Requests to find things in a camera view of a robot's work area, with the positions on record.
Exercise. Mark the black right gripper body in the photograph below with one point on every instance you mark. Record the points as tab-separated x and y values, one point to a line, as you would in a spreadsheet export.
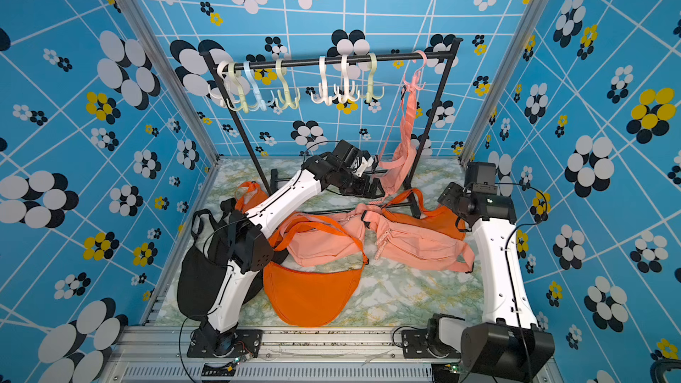
455	197

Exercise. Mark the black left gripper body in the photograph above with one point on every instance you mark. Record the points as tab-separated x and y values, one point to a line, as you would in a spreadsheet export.
358	185

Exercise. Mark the orange bag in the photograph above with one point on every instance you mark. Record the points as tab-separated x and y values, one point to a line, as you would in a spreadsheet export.
248	195
305	298
441	220

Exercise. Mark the pink bag large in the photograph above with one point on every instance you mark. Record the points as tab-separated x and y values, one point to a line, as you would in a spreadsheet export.
418	247

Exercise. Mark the black bag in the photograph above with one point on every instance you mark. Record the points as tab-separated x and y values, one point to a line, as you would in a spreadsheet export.
223	268

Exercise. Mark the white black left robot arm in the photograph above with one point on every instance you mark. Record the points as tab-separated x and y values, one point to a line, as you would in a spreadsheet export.
217	337

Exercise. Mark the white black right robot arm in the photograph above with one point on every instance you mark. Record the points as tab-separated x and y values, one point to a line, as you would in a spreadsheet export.
508	343

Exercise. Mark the green hook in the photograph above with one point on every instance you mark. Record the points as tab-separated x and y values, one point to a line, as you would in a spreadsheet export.
370	95
284	98
240	103

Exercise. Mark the white hook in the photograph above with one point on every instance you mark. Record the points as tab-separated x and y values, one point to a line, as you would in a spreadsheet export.
325	93
220	95
347	92

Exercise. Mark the pink hook rightmost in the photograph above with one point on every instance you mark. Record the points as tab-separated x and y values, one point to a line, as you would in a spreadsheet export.
414	85

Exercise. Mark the light blue hook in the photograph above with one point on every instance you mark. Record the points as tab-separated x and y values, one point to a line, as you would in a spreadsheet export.
260	103

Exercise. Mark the white hook leftmost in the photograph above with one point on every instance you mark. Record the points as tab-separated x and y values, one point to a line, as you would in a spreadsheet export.
220	95

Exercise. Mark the black clothes rack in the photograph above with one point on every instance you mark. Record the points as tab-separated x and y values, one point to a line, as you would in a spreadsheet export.
309	132

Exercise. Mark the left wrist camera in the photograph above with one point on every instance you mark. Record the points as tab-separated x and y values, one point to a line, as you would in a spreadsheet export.
363	164

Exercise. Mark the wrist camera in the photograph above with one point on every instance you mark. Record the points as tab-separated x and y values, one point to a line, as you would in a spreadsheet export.
481	178
363	164

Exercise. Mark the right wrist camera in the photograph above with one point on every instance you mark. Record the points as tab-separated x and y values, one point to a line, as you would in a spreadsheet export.
481	178

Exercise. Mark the aluminium corner post left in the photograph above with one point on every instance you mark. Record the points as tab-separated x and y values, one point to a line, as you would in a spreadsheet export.
134	15

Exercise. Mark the aluminium corner post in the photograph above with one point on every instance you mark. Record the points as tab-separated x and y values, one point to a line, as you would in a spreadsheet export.
134	15
528	22

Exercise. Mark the aluminium corner post right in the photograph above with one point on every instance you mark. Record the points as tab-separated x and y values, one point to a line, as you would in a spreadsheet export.
528	22

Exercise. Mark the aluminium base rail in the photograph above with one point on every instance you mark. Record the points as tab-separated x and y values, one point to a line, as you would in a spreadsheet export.
281	354

